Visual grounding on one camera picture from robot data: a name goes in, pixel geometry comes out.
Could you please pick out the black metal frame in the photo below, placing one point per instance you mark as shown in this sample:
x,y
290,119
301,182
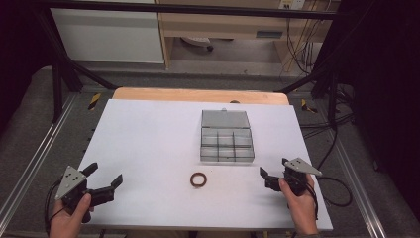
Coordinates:
x,y
185,8

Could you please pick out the light wooden desk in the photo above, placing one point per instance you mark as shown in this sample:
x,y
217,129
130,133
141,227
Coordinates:
x,y
231,24

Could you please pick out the white wall socket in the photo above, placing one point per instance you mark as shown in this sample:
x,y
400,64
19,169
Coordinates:
x,y
291,4

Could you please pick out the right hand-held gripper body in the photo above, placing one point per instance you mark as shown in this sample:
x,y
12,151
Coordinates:
x,y
295,180

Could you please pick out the clear plastic compartment box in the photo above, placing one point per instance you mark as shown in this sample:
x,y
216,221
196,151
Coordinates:
x,y
226,119

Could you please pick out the person's right hand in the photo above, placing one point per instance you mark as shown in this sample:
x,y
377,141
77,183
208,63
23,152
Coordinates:
x,y
303,211

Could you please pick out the person's left hand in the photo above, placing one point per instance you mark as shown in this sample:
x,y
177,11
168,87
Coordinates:
x,y
64,221

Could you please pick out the white cabinet panel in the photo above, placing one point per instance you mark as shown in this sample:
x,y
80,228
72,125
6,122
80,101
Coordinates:
x,y
109,36

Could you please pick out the aluminium floor rail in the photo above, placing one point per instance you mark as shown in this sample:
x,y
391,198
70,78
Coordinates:
x,y
360,191
43,145

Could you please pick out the office chair base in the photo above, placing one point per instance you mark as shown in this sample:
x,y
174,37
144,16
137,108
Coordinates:
x,y
199,42

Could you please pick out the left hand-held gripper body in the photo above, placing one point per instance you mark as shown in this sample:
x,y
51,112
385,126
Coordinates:
x,y
70,185

